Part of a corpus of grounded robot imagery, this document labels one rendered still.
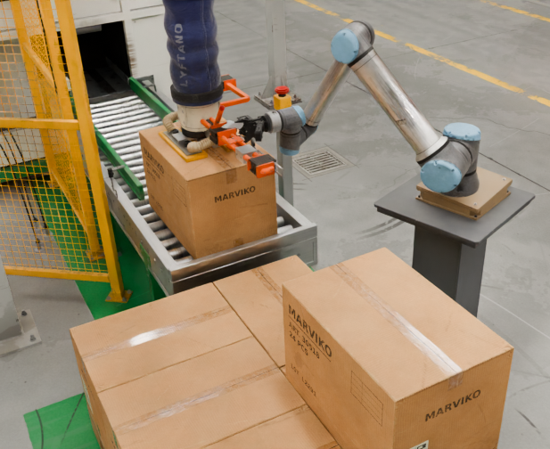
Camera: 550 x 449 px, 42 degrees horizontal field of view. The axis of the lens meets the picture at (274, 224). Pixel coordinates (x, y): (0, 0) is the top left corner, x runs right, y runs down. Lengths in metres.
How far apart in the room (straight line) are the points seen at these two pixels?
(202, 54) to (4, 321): 1.65
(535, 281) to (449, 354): 2.06
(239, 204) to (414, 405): 1.42
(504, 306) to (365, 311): 1.75
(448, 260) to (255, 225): 0.85
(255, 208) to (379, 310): 1.11
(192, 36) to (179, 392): 1.39
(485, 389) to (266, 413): 0.72
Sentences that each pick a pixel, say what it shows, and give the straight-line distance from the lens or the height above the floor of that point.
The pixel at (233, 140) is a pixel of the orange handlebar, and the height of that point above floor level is 1.09.
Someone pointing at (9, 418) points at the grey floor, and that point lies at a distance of 3.41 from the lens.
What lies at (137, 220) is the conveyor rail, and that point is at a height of 0.59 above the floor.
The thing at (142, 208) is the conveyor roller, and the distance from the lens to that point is 3.58.
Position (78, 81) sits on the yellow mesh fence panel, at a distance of 3.36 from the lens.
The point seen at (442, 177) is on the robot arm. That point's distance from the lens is 2.81.
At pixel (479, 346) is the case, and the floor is 0.94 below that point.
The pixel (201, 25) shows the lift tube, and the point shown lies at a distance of 2.97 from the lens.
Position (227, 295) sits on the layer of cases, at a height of 0.54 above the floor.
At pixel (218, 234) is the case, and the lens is 3.08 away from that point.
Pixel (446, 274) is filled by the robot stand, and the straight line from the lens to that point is 3.21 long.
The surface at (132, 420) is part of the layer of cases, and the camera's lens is 2.45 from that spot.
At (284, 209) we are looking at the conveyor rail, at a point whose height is 0.59.
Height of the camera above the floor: 2.26
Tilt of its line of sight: 31 degrees down
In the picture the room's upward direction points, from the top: 3 degrees counter-clockwise
